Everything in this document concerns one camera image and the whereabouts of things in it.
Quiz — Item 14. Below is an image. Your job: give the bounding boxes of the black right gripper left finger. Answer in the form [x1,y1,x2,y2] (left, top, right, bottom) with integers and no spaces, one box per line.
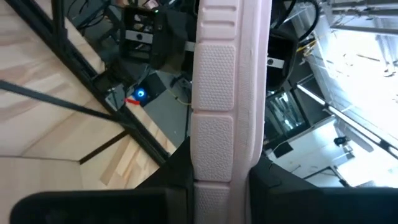
[136,136,195,224]

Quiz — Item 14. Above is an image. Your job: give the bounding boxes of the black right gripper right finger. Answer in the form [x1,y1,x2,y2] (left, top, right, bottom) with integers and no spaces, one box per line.
[248,155,317,224]

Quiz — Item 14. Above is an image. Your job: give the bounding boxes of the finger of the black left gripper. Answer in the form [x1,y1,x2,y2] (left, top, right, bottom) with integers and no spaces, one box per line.
[154,9,197,73]

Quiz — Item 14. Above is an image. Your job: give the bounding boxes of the pink rubber slide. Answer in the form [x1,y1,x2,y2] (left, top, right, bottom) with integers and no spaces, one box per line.
[190,0,274,224]

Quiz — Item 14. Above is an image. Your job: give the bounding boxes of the black computer with blue light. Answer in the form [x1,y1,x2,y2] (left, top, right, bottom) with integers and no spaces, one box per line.
[132,73,168,108]

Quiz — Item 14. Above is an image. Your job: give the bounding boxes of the black aluminium table frame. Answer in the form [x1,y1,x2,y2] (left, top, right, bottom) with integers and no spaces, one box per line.
[4,0,170,166]

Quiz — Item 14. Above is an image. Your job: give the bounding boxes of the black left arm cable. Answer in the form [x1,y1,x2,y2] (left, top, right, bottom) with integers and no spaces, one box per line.
[270,0,322,43]

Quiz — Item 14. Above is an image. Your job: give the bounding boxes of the wooden shelf with black frame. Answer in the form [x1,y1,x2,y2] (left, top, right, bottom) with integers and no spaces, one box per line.
[0,80,130,224]

